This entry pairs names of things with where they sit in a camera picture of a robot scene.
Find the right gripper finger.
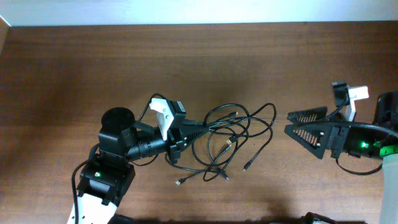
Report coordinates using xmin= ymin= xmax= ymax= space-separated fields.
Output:
xmin=284 ymin=124 xmax=330 ymax=159
xmin=287 ymin=106 xmax=328 ymax=123

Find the black usb cable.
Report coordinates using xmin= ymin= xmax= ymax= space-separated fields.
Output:
xmin=190 ymin=116 xmax=274 ymax=182
xmin=164 ymin=102 xmax=278 ymax=187

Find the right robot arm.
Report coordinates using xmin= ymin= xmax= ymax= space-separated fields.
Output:
xmin=284 ymin=87 xmax=397 ymax=223

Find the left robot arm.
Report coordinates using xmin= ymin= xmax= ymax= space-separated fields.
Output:
xmin=68 ymin=107 xmax=209 ymax=223

